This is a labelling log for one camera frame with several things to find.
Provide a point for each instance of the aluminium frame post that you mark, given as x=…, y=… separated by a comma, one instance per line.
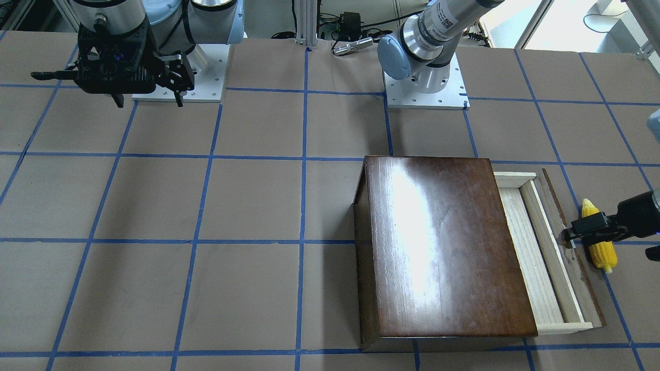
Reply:
x=306, y=23

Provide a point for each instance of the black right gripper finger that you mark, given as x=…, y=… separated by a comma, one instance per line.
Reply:
x=92, y=77
x=176, y=74

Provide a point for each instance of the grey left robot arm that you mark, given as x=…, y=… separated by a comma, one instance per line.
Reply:
x=420, y=54

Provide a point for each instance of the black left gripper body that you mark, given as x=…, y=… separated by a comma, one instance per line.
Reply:
x=635, y=212

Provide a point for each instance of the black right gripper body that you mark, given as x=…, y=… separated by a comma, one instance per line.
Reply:
x=176, y=73

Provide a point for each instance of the silver flashlight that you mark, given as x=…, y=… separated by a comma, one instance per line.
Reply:
x=352, y=47

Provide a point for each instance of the dark wooden drawer cabinet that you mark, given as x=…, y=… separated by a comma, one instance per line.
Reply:
x=437, y=270

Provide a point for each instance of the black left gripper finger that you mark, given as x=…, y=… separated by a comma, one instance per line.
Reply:
x=653, y=253
x=595, y=228

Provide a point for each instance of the wooden drawer with white handle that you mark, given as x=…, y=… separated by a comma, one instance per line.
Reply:
x=560, y=292

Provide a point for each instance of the yellow corn cob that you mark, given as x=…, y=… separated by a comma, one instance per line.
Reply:
x=603, y=254

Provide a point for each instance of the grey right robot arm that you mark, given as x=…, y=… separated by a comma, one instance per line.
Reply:
x=154, y=51

